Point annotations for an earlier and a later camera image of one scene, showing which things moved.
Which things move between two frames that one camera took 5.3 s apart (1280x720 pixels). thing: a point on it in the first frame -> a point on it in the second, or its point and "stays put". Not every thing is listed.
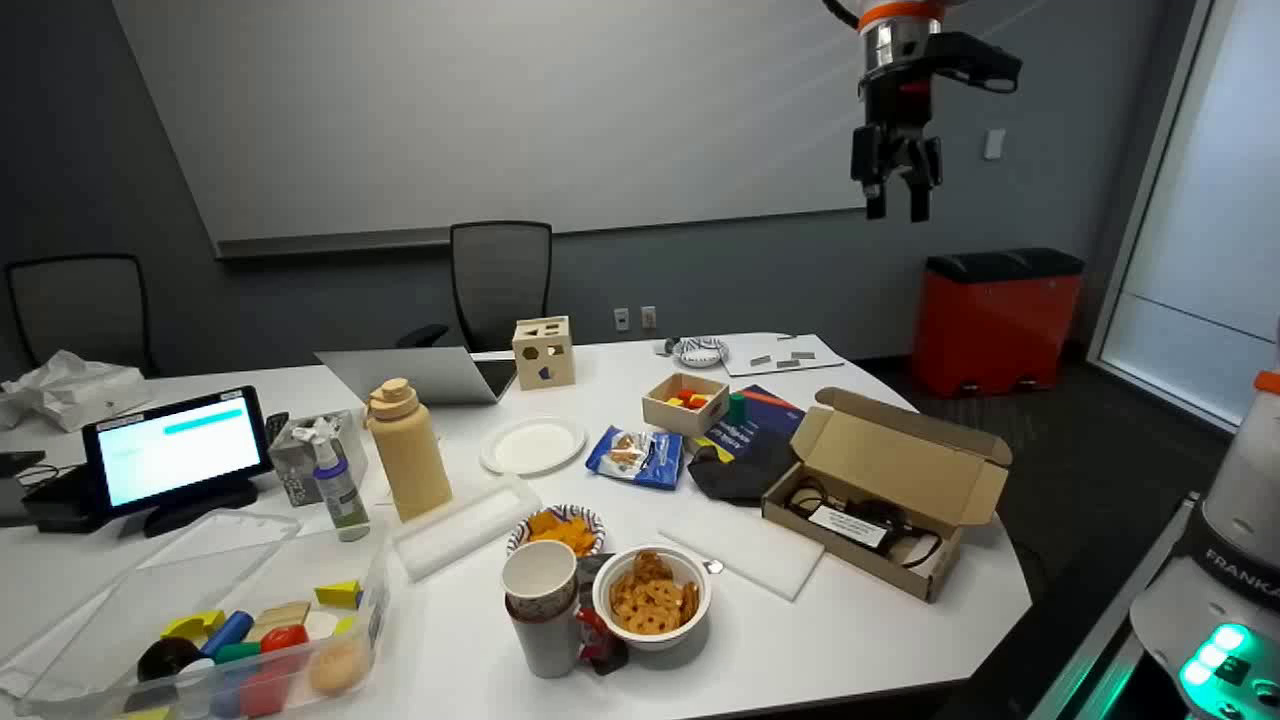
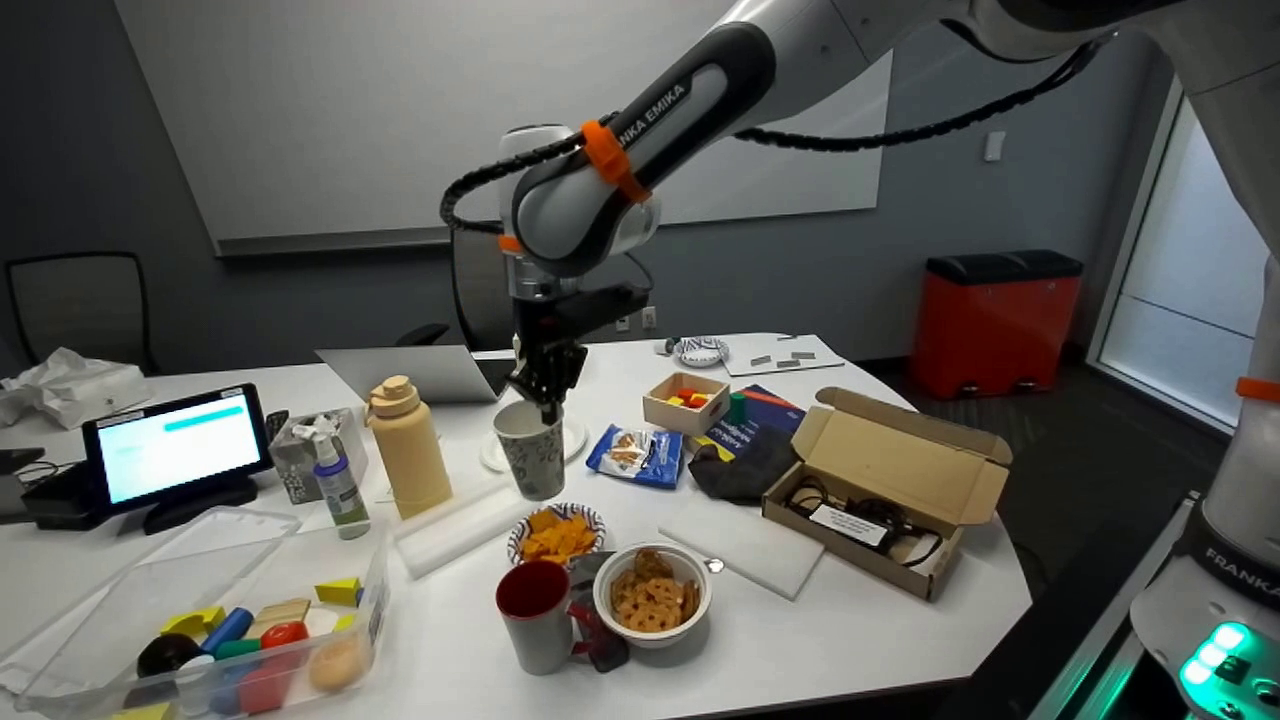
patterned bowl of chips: (570, 525) stays put
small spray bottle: (340, 498) stays put
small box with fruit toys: (686, 402) stays put
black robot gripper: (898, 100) -> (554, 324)
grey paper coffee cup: (539, 578) -> (532, 450)
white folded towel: (458, 532) stays put
